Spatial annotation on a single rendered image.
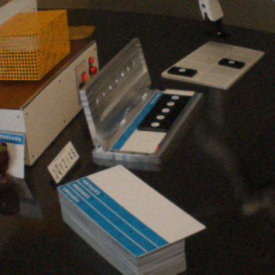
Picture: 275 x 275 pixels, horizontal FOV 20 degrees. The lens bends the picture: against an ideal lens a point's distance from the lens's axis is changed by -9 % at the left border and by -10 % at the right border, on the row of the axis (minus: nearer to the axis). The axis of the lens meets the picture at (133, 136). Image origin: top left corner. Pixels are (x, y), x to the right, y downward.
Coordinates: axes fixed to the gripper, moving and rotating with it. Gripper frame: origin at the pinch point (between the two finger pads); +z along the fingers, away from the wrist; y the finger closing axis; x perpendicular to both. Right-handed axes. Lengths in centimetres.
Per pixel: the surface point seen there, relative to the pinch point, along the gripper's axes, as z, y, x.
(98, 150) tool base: 8, -92, -7
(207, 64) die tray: 8.4, -19.7, -3.0
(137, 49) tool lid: -9, -52, 1
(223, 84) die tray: 11.3, -33.8, -16.7
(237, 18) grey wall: 33, 145, 73
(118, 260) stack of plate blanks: 14, -139, -46
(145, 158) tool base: 12, -90, -21
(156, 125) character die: 9, -74, -15
